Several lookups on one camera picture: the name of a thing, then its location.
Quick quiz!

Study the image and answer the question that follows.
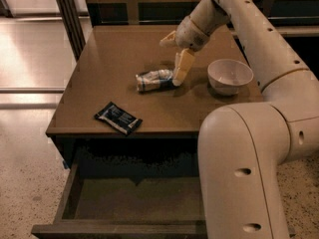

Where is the wooden back rail shelf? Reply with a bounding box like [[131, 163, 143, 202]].
[[86, 0, 319, 37]]

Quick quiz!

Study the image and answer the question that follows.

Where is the open top drawer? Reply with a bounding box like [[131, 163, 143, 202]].
[[31, 148, 207, 239]]

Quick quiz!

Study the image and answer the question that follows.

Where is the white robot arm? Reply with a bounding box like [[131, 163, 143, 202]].
[[160, 0, 319, 239]]

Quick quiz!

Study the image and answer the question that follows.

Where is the silver blue redbull can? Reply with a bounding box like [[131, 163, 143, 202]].
[[136, 69, 173, 93]]

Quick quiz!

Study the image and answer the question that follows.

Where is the brown wooden cabinet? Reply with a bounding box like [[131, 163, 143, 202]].
[[46, 25, 262, 163]]

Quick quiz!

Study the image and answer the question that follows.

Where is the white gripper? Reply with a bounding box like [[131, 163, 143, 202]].
[[159, 16, 209, 87]]

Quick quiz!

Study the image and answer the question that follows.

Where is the white ceramic bowl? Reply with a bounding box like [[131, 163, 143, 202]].
[[207, 59, 253, 96]]

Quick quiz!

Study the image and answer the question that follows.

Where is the metal frame post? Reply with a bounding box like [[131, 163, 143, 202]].
[[56, 0, 86, 61]]

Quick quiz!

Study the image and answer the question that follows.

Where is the black snack packet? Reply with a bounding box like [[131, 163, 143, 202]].
[[94, 102, 143, 135]]

